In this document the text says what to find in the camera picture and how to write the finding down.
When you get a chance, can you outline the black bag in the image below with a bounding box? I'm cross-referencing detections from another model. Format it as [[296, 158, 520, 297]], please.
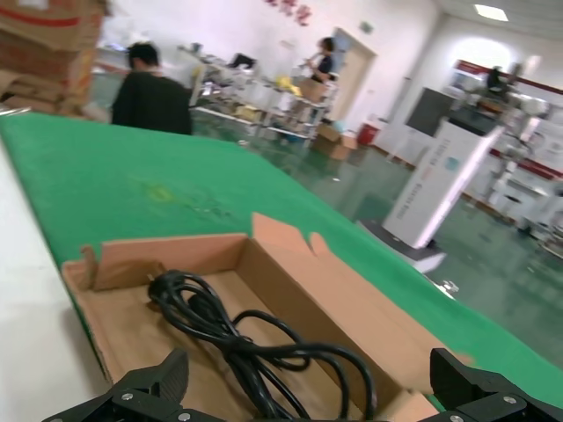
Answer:
[[227, 52, 257, 70]]

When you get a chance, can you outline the person in black sweater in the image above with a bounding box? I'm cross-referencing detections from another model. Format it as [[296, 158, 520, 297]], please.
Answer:
[[111, 42, 194, 135]]

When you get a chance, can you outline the cardboard carton with red print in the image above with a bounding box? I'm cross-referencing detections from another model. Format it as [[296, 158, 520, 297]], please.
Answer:
[[0, 0, 112, 56], [0, 33, 99, 105]]

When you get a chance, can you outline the person in dark shirt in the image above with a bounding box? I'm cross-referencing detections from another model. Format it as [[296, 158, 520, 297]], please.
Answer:
[[303, 37, 338, 84]]

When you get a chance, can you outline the yellow cloth item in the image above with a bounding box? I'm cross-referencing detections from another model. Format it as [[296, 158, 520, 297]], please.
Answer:
[[274, 75, 303, 96]]

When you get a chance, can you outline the cardboard box with open flaps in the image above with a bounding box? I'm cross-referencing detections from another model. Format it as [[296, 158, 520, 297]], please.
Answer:
[[300, 77, 329, 103]]

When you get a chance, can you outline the black power cable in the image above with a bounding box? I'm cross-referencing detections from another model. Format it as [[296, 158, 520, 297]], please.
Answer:
[[147, 268, 379, 422]]

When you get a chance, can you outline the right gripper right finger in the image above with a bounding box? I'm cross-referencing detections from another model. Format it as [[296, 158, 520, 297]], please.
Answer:
[[417, 347, 563, 422]]

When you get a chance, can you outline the green table cloth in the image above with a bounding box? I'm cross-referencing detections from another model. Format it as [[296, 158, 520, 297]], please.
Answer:
[[0, 112, 563, 410]]

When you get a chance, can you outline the red box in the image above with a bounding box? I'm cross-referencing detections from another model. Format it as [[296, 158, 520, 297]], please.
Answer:
[[358, 122, 380, 146]]

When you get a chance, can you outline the open brown cardboard box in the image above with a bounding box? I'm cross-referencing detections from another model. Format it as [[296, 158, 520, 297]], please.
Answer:
[[61, 212, 476, 422]]

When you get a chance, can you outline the flattened cardboard pile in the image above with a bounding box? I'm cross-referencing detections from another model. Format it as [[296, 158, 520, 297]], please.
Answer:
[[0, 69, 71, 116]]

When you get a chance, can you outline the black display on stand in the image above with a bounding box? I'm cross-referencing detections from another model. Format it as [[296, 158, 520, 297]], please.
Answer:
[[389, 86, 457, 168]]

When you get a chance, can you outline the large open cardboard box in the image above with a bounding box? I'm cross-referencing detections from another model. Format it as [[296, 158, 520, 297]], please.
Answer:
[[312, 123, 358, 160]]

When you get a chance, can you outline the ceiling light panel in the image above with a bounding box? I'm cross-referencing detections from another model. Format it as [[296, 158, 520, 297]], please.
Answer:
[[473, 3, 510, 21]]

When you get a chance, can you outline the beige door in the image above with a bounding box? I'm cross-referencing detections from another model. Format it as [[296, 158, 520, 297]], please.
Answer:
[[332, 28, 378, 122]]

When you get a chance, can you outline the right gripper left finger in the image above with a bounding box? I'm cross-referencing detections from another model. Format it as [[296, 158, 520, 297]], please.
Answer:
[[43, 346, 212, 422]]

